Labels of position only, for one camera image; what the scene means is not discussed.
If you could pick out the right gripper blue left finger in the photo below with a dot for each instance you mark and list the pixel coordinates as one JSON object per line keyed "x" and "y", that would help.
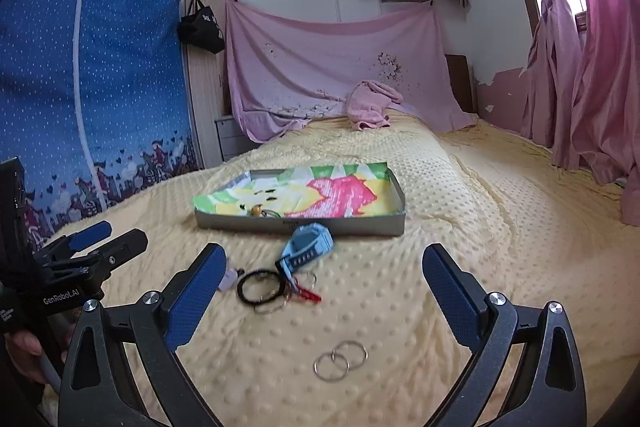
{"x": 98, "y": 386}

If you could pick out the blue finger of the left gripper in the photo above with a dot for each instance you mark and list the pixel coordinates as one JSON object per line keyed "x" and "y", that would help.
{"x": 108, "y": 257}
{"x": 67, "y": 245}

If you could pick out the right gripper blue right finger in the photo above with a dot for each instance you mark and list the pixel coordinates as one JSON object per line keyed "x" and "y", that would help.
{"x": 547, "y": 388}

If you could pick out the white hair clip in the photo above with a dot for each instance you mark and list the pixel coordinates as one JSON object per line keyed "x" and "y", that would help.
{"x": 228, "y": 280}

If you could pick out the red string charm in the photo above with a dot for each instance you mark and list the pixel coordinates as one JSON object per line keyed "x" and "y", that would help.
{"x": 305, "y": 294}

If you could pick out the light blue wrist watch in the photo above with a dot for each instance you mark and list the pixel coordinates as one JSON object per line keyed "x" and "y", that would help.
{"x": 307, "y": 244}

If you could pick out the person's left hand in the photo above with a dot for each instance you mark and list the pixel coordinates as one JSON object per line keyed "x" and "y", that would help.
{"x": 25, "y": 353}

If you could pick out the blue fabric wardrobe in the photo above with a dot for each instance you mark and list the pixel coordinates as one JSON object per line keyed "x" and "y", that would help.
{"x": 93, "y": 104}

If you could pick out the grey bedside drawer unit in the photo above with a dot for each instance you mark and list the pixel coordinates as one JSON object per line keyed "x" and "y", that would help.
{"x": 232, "y": 141}

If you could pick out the wooden cabinet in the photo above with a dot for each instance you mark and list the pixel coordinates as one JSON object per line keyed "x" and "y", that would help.
{"x": 208, "y": 88}

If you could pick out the yellow dotted bed blanket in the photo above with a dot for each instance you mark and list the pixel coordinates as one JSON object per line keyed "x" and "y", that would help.
{"x": 377, "y": 351}

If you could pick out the black hanging bag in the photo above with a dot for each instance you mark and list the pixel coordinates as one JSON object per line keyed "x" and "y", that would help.
{"x": 200, "y": 28}

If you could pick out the pink hanging bed sheet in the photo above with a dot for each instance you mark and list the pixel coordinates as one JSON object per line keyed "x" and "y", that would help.
{"x": 285, "y": 73}

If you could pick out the colourful drawing paper liner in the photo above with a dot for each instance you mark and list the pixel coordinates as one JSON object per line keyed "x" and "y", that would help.
{"x": 331, "y": 191}

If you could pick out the pink window curtain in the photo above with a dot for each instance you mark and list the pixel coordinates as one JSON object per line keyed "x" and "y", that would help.
{"x": 582, "y": 97}

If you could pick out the pink crumpled towel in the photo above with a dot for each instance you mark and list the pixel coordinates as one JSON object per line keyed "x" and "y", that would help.
{"x": 366, "y": 105}

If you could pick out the dark wooden headboard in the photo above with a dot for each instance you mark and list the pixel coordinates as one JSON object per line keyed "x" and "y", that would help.
{"x": 461, "y": 82}

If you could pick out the amber bead keychain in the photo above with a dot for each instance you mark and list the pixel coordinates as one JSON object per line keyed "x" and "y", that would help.
{"x": 259, "y": 210}

